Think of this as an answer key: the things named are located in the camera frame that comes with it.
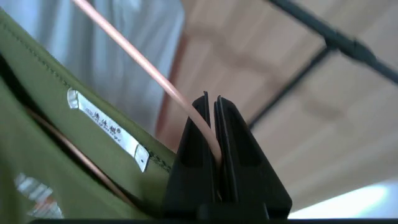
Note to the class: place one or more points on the pink clothes hanger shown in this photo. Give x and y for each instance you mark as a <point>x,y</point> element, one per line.
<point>157,75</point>

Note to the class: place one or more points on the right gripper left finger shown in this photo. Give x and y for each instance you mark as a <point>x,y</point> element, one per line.
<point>186,186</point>

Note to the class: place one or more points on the green printed shirt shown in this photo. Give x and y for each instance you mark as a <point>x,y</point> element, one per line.
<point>37,65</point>

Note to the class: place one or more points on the black clothes rack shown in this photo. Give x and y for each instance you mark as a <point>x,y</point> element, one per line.
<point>351,46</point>

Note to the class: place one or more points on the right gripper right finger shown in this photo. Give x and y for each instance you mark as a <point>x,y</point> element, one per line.
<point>258,193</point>

